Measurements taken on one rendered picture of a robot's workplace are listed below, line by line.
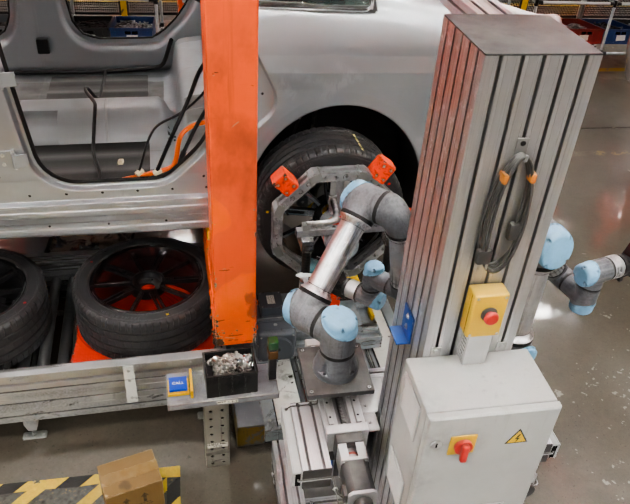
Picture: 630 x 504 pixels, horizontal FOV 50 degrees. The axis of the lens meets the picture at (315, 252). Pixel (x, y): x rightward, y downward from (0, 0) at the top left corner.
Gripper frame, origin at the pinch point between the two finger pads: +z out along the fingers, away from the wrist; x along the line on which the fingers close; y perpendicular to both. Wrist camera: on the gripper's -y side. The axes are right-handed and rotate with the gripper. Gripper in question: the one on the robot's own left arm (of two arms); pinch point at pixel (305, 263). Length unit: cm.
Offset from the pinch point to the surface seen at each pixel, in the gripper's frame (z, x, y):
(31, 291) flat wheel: 107, -54, 32
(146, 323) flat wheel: 53, -39, 33
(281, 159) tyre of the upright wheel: 29.6, 23.3, -27.1
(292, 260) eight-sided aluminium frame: 15.4, 13.6, 13.4
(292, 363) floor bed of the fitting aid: 14, 15, 76
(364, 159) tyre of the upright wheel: 0, 41, -30
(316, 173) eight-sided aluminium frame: 9.9, 19.7, -29.0
